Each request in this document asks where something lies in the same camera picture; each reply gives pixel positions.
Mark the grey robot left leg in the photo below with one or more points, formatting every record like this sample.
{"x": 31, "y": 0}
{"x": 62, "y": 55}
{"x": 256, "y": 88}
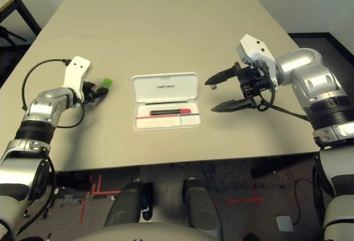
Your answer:
{"x": 124, "y": 205}

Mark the grey robot torso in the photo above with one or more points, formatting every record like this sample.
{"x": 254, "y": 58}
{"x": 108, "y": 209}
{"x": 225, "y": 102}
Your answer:
{"x": 143, "y": 232}

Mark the grey floor box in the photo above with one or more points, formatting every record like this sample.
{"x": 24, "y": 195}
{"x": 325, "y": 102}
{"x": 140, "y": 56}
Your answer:
{"x": 284, "y": 223}

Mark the black marker with red cap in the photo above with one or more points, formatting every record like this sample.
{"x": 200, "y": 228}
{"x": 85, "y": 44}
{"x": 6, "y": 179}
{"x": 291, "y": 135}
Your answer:
{"x": 166, "y": 112}

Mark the side table with black frame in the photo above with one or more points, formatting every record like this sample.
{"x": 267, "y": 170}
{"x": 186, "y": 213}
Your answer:
{"x": 22, "y": 7}

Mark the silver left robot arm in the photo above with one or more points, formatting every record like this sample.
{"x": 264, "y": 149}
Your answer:
{"x": 44, "y": 108}

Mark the white plastic pencil case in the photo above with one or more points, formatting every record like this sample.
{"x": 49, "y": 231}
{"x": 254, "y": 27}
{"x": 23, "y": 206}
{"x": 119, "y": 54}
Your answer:
{"x": 164, "y": 87}

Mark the black robot foot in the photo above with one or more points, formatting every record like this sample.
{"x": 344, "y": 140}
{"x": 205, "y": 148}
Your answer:
{"x": 251, "y": 237}

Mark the small dark pencil sharpener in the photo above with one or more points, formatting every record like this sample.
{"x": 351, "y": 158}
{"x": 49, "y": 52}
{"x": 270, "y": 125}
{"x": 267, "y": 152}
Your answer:
{"x": 213, "y": 86}

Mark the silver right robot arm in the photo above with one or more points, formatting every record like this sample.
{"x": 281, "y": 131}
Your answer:
{"x": 318, "y": 80}

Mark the grey robot right leg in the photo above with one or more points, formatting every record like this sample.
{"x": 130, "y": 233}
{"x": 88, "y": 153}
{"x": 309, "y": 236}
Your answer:
{"x": 202, "y": 205}

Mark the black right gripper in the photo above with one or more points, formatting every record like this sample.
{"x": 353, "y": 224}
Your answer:
{"x": 254, "y": 82}

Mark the small white floor scrap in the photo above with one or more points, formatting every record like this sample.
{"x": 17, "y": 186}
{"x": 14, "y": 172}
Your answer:
{"x": 56, "y": 190}

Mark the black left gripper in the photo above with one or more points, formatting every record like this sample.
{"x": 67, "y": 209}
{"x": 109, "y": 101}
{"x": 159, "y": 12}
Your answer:
{"x": 89, "y": 91}

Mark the green eraser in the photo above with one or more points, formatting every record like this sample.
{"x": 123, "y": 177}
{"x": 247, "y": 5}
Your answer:
{"x": 108, "y": 83}

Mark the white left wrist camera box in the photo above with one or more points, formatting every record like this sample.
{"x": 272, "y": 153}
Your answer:
{"x": 76, "y": 72}

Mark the black teal floor object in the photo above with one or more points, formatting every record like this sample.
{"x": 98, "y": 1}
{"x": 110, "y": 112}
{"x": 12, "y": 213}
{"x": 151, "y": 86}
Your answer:
{"x": 146, "y": 202}

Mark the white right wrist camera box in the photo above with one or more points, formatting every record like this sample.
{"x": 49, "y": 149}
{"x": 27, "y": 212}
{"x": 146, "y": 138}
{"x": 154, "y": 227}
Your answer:
{"x": 254, "y": 49}

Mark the grey robot leg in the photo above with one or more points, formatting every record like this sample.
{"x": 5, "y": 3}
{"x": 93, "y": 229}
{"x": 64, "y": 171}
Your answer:
{"x": 124, "y": 205}
{"x": 202, "y": 205}

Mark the black tripod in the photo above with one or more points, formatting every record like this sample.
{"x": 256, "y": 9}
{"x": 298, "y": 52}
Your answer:
{"x": 11, "y": 36}

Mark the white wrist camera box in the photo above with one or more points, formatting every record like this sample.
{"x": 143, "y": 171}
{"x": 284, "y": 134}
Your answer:
{"x": 76, "y": 72}
{"x": 254, "y": 49}

